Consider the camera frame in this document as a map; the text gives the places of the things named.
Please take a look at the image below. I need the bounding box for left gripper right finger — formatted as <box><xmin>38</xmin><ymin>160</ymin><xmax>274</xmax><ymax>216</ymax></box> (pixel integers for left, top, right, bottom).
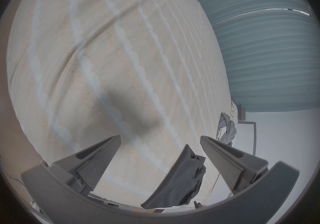
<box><xmin>199</xmin><ymin>136</ymin><xmax>269</xmax><ymax>193</ymax></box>

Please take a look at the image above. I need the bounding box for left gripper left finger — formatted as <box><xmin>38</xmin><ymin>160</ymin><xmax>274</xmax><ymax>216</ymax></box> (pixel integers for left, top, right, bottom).
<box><xmin>50</xmin><ymin>135</ymin><xmax>122</xmax><ymax>193</ymax></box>

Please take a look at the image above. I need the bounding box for black garment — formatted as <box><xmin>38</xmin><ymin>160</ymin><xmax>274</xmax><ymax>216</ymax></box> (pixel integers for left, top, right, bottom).
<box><xmin>140</xmin><ymin>144</ymin><xmax>207</xmax><ymax>210</ymax></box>

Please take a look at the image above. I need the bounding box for pile of clothes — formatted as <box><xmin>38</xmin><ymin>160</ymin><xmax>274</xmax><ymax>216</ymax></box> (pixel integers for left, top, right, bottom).
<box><xmin>216</xmin><ymin>112</ymin><xmax>237</xmax><ymax>143</ymax></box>

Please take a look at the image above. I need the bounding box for bed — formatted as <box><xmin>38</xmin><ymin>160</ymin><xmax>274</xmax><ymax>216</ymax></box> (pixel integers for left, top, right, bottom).
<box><xmin>6</xmin><ymin>0</ymin><xmax>257</xmax><ymax>211</ymax></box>

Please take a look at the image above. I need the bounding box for white printed pillow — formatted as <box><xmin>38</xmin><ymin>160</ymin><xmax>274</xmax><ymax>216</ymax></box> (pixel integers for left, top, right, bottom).
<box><xmin>230</xmin><ymin>99</ymin><xmax>238</xmax><ymax>121</ymax></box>

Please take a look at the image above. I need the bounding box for grey bedside table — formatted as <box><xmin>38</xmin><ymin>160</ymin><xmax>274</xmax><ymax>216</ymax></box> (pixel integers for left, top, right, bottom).
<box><xmin>237</xmin><ymin>104</ymin><xmax>247</xmax><ymax>121</ymax></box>

